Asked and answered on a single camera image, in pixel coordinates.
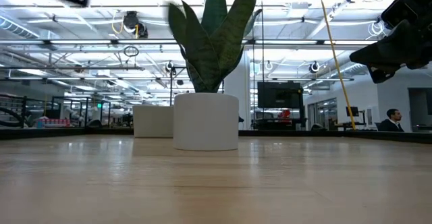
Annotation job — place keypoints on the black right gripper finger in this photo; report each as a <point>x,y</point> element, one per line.
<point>383,73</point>
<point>384,50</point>

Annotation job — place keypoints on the yellow pole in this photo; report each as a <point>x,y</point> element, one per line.
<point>336,55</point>

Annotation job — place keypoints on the small black monitor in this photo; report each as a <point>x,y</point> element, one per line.
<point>352,111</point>

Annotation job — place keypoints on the person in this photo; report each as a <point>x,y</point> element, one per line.
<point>389,126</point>

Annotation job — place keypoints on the large black monitor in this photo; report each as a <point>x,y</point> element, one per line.
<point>279,95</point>

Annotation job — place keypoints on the clear plastic container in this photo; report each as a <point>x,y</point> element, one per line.
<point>152,121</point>

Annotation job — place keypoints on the green snake plant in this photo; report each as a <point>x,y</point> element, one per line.
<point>216,48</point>

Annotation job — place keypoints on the white round plant pot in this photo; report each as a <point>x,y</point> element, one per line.
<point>206,122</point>

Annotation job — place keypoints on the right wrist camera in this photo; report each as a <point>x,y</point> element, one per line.
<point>405,8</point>

